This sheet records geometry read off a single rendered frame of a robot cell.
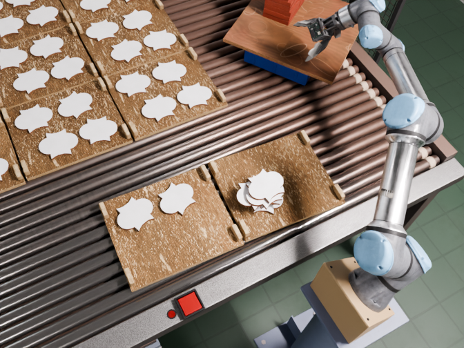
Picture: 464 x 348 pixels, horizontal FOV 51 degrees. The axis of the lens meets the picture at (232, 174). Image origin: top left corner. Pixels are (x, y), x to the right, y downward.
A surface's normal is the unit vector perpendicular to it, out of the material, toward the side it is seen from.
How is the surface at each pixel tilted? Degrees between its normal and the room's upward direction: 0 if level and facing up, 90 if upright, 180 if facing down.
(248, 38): 0
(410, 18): 0
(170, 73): 0
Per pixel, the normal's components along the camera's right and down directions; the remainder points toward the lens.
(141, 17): 0.07, -0.53
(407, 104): -0.68, -0.39
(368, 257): -0.74, -0.15
